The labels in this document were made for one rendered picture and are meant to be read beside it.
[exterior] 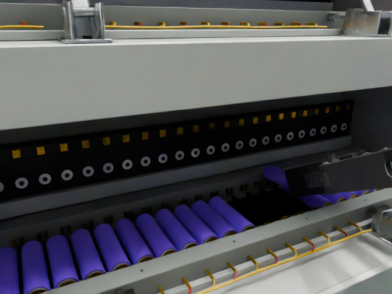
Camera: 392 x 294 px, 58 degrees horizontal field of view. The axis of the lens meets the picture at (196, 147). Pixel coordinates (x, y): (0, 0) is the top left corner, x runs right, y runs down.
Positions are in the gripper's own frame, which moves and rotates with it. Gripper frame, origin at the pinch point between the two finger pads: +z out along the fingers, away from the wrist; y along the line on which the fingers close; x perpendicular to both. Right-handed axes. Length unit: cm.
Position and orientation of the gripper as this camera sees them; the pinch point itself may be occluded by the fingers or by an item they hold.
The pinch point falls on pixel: (322, 177)
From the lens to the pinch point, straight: 37.5
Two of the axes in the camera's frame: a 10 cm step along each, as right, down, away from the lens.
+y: 8.8, -1.5, 4.4
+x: -2.3, -9.7, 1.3
